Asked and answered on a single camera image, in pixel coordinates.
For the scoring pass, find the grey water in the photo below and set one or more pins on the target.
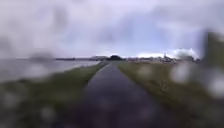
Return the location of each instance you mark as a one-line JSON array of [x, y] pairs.
[[23, 68]]

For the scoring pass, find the wide grass field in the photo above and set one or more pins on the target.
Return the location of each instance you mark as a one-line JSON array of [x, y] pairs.
[[160, 80]]

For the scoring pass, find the grass verge beside water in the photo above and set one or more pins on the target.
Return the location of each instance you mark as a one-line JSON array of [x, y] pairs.
[[60, 85]]

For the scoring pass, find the distant row of buildings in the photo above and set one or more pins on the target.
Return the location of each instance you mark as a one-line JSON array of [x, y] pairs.
[[160, 59]]

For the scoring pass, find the dark clump of trees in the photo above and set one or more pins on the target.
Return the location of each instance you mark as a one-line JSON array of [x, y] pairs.
[[115, 58]]

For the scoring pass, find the dark wet asphalt path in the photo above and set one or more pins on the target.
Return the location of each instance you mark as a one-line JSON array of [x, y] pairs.
[[111, 90]]

